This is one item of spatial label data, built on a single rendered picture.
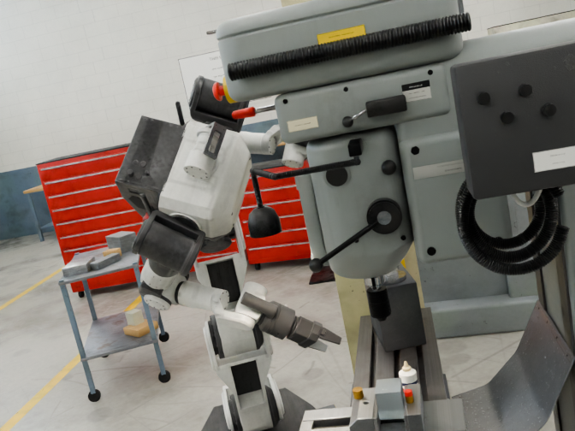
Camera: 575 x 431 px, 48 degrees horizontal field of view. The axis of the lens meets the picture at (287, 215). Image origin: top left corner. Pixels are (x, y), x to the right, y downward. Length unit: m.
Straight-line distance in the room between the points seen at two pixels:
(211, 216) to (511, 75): 0.85
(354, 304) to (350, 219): 2.03
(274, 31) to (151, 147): 0.56
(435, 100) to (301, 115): 0.26
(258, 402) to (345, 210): 1.05
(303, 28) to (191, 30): 9.61
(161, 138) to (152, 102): 9.40
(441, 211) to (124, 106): 10.16
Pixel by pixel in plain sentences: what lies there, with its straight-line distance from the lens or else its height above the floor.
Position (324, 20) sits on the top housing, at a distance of 1.25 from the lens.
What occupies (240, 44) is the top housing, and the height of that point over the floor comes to 1.84.
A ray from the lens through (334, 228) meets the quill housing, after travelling 1.33.
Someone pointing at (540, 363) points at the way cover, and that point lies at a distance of 1.55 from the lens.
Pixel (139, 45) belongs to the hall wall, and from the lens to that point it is 11.13.
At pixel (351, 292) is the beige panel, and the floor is 0.66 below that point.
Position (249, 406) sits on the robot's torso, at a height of 0.75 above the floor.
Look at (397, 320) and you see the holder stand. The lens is 1.83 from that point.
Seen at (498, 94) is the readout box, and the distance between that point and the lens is 1.02.
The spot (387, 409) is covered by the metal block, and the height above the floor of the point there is 1.07.
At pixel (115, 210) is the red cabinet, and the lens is 6.65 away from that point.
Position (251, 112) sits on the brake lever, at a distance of 1.50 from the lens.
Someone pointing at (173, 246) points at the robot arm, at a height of 1.43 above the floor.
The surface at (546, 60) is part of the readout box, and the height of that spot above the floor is 1.71.
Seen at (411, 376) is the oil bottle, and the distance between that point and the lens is 1.54.
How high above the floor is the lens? 1.75
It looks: 12 degrees down
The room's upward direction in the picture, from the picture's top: 12 degrees counter-clockwise
